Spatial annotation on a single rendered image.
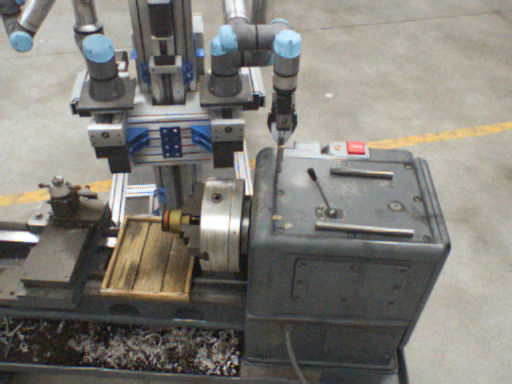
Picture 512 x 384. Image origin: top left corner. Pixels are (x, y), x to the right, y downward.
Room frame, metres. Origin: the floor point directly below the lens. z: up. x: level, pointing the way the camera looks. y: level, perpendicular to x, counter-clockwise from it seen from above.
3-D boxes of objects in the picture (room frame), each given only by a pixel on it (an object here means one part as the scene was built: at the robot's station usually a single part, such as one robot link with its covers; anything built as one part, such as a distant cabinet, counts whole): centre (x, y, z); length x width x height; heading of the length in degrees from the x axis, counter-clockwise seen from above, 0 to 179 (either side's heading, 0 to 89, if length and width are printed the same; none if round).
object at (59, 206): (1.24, 0.68, 1.07); 0.07 x 0.07 x 0.10; 89
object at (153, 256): (1.16, 0.37, 0.89); 0.36 x 0.30 x 0.04; 179
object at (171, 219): (1.16, 0.27, 1.08); 0.09 x 0.09 x 0.09; 89
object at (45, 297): (1.17, 0.73, 0.90); 0.47 x 0.30 x 0.06; 179
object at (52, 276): (1.18, 0.69, 0.95); 0.43 x 0.17 x 0.05; 179
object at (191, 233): (1.06, 0.20, 1.09); 0.12 x 0.11 x 0.05; 179
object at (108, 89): (1.79, 0.65, 1.21); 0.15 x 0.15 x 0.10
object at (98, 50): (1.80, 0.65, 1.33); 0.13 x 0.12 x 0.14; 29
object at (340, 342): (1.16, -0.28, 0.43); 0.60 x 0.48 x 0.86; 89
